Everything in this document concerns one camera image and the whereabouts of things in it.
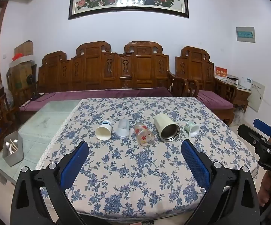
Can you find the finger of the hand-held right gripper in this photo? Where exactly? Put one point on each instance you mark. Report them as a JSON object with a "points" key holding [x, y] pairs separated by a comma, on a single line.
{"points": [[249, 133], [263, 126]]}

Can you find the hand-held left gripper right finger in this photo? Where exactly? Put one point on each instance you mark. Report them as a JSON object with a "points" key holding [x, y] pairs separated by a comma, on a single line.
{"points": [[195, 166]]}

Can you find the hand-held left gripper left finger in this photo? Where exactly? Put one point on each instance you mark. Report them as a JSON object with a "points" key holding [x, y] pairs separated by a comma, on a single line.
{"points": [[75, 164]]}

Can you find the green-patterned white paper cup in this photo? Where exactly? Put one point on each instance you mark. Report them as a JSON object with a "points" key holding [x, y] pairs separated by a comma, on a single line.
{"points": [[191, 129]]}

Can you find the white blue-striped paper cup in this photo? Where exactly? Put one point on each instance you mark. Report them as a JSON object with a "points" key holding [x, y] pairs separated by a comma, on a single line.
{"points": [[103, 133]]}

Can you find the cream steel tumbler cup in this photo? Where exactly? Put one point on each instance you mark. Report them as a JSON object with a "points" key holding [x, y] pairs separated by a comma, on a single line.
{"points": [[166, 126]]}

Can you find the clear plastic cup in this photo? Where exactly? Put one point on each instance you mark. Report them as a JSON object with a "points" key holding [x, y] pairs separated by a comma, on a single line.
{"points": [[123, 129]]}

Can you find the red-flowered glass cup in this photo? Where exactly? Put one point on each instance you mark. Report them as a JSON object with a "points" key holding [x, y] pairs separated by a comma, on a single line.
{"points": [[143, 134]]}

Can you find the person's right hand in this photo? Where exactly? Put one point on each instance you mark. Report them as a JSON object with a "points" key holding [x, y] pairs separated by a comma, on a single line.
{"points": [[266, 188]]}

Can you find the clear plastic bag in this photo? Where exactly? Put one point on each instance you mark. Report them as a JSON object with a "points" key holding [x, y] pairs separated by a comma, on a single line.
{"points": [[238, 116]]}

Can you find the wooden side table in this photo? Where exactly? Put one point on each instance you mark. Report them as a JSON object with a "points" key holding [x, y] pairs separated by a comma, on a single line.
{"points": [[238, 96]]}

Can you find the short purple seat cushion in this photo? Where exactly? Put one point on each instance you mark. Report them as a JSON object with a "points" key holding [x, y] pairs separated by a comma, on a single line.
{"points": [[216, 99]]}

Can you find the white desktop device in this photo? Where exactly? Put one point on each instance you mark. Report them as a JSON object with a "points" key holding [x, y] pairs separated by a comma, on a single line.
{"points": [[239, 81]]}

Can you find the blue floral tablecloth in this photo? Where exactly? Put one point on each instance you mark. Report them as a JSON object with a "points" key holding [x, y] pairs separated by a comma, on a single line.
{"points": [[137, 173]]}

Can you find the grey metal utensil holder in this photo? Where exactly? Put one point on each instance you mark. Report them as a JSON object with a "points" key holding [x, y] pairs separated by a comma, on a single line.
{"points": [[14, 153]]}

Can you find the red gift box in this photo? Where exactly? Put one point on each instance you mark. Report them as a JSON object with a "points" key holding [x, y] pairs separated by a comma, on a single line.
{"points": [[220, 72]]}

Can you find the long purple seat cushion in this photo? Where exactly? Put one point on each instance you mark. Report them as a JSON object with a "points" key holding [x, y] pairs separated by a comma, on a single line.
{"points": [[97, 95]]}

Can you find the carved wooden armchair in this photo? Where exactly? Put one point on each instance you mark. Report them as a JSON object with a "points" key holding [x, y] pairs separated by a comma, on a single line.
{"points": [[196, 72]]}

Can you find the black standing fan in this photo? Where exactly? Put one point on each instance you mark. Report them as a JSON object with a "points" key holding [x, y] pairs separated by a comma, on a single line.
{"points": [[33, 86]]}

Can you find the carved wooden sofa bench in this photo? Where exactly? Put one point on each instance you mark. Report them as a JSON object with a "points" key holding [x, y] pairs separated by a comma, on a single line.
{"points": [[107, 70]]}

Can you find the large cardboard box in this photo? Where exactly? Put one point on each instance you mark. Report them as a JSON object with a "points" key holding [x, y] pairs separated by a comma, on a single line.
{"points": [[20, 77]]}

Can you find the red plastic bag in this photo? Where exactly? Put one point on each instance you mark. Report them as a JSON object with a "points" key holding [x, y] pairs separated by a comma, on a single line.
{"points": [[17, 57]]}

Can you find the small cardboard box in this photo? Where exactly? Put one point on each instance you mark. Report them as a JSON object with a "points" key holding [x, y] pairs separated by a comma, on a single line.
{"points": [[24, 48]]}

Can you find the white wall panel board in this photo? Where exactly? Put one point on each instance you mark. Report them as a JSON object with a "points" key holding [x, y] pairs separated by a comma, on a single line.
{"points": [[257, 96]]}

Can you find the wall electrical panel box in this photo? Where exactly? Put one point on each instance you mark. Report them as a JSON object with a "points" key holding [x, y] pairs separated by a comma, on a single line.
{"points": [[245, 34]]}

